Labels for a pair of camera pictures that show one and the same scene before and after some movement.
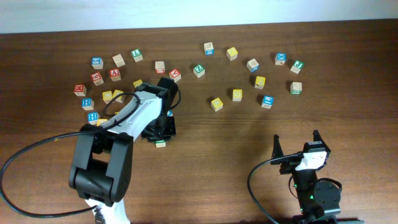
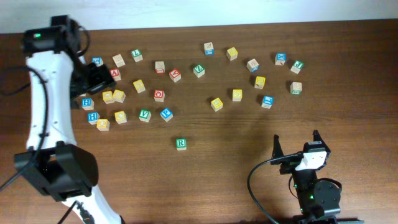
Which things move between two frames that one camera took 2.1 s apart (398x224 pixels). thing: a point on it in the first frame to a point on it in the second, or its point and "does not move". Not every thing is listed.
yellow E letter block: x=217 y=104 does not move
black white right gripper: x=287 y=167 does not move
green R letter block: x=160 y=144 to x=181 y=144
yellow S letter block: x=237 y=94 does not move
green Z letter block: x=198 y=71 does not move
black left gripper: x=170 y=131 to x=106 y=80
